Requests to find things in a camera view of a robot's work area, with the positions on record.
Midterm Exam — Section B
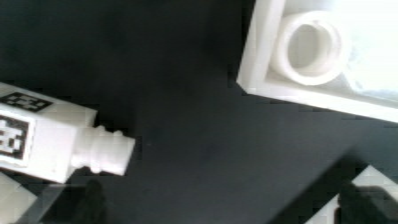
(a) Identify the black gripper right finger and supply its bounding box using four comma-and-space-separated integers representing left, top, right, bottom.
307, 164, 398, 224

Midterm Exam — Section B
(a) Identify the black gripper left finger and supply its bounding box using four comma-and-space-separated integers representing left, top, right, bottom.
16, 179, 108, 224

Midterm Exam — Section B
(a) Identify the white table leg with tag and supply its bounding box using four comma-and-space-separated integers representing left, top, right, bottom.
0, 82, 135, 183

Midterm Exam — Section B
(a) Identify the white square tabletop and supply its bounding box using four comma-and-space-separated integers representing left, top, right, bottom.
236, 0, 398, 123

